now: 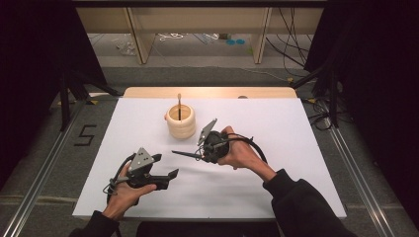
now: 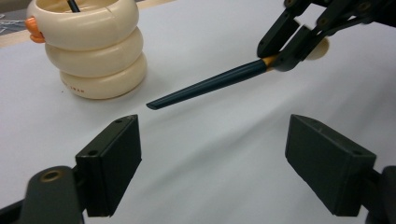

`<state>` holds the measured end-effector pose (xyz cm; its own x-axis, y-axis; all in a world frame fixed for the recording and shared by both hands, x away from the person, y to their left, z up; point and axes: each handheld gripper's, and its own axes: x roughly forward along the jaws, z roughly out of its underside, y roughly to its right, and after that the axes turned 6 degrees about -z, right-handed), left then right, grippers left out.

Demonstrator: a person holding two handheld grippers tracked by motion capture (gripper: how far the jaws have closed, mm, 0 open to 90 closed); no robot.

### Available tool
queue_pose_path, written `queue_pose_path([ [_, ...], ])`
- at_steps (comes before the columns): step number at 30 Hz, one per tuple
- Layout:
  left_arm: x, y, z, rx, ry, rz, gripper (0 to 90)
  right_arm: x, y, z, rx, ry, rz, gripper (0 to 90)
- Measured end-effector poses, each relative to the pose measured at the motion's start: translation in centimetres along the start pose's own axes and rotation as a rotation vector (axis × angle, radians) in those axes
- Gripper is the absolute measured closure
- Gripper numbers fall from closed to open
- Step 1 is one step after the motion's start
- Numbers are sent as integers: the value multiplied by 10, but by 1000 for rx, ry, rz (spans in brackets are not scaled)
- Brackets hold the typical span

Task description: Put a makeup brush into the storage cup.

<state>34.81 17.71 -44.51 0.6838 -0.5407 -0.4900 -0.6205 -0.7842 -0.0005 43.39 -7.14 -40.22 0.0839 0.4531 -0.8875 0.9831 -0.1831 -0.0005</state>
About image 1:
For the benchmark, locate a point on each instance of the wooden shelf unit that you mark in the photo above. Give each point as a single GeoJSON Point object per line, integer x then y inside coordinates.
{"type": "Point", "coordinates": [141, 49]}

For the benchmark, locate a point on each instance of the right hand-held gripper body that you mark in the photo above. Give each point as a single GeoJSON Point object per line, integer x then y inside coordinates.
{"type": "Point", "coordinates": [215, 146]}

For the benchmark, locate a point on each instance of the person's right hand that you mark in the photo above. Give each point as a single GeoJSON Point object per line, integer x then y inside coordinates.
{"type": "Point", "coordinates": [242, 154]}

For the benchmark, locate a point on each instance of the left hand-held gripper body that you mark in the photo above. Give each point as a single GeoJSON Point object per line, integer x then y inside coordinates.
{"type": "Point", "coordinates": [141, 161]}

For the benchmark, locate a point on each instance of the white foam board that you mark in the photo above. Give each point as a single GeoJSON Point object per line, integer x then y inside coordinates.
{"type": "Point", "coordinates": [230, 197]}

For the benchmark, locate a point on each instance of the cream ribbed brush holder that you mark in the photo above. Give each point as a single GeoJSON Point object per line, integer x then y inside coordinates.
{"type": "Point", "coordinates": [181, 126]}

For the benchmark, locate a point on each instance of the person's left hand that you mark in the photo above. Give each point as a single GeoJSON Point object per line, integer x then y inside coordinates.
{"type": "Point", "coordinates": [123, 197]}

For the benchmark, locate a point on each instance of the wooden table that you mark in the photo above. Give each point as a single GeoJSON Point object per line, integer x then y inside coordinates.
{"type": "Point", "coordinates": [214, 92]}

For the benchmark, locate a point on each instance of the aluminium floor rail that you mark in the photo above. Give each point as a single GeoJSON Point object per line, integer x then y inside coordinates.
{"type": "Point", "coordinates": [36, 189]}
{"type": "Point", "coordinates": [362, 184]}

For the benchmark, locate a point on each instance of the black metal stand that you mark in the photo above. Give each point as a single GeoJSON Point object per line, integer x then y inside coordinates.
{"type": "Point", "coordinates": [334, 105]}
{"type": "Point", "coordinates": [65, 108]}

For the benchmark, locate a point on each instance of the small black makeup brush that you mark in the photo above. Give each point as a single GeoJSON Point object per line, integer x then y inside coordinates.
{"type": "Point", "coordinates": [179, 113]}

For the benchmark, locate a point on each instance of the blue disc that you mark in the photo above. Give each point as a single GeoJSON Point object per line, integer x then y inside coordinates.
{"type": "Point", "coordinates": [240, 41]}
{"type": "Point", "coordinates": [230, 41]}

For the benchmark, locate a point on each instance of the clear plastic bag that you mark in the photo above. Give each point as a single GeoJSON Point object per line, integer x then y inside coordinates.
{"type": "Point", "coordinates": [125, 47]}

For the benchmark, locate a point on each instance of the dark table grommet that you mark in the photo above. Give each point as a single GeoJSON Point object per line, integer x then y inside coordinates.
{"type": "Point", "coordinates": [242, 97]}

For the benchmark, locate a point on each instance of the black curtain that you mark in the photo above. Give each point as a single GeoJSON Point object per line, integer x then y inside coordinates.
{"type": "Point", "coordinates": [29, 65]}
{"type": "Point", "coordinates": [378, 82]}

